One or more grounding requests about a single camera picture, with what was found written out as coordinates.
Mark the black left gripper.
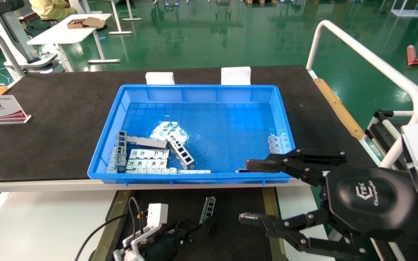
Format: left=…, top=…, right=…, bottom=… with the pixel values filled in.
left=141, top=216, right=218, bottom=261

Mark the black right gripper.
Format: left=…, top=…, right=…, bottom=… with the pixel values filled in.
left=238, top=148, right=418, bottom=260

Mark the grey metal channel part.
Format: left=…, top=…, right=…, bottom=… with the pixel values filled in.
left=199, top=196, right=216, bottom=225

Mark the metal part with square holes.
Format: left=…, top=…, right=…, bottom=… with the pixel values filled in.
left=166, top=134, right=196, bottom=170

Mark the L-shaped grey metal part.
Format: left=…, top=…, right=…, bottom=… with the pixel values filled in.
left=117, top=130, right=169, bottom=150

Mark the grey ladder-shaped metal part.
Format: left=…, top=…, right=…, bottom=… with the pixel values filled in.
left=106, top=144, right=128, bottom=174

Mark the long thin metal strip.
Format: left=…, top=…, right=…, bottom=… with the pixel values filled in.
left=126, top=167, right=212, bottom=175

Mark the flat slotted metal plate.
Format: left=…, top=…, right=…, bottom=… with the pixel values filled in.
left=126, top=149, right=170, bottom=170

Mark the clear plastic bag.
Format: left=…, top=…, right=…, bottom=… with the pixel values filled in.
left=150, top=121, right=189, bottom=143

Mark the blue plastic bin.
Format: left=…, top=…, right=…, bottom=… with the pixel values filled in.
left=87, top=84, right=297, bottom=186

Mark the large white foam block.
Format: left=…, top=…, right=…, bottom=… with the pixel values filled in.
left=221, top=67, right=251, bottom=86

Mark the small white foam block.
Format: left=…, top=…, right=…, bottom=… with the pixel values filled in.
left=146, top=72, right=175, bottom=86

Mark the white tubular railing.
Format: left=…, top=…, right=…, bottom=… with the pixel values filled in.
left=306, top=20, right=418, bottom=169

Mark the open cardboard box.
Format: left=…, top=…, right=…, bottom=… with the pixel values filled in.
left=67, top=17, right=107, bottom=30

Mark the white background table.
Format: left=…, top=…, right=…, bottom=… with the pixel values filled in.
left=27, top=13, right=122, bottom=73

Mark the person in yellow coat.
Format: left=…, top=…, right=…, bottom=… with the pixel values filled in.
left=29, top=0, right=78, bottom=21

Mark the grey curved tube railing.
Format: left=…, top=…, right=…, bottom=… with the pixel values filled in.
left=0, top=28, right=26, bottom=79

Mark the white machine stand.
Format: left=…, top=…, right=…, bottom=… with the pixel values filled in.
left=0, top=0, right=65, bottom=74

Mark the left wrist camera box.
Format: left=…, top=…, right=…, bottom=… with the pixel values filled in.
left=122, top=203, right=169, bottom=261

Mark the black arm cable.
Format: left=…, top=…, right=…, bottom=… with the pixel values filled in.
left=74, top=197, right=146, bottom=261

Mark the white floor frame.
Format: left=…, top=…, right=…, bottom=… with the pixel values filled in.
left=390, top=0, right=418, bottom=18

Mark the white table frame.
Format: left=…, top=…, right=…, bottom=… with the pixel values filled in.
left=95, top=0, right=143, bottom=36

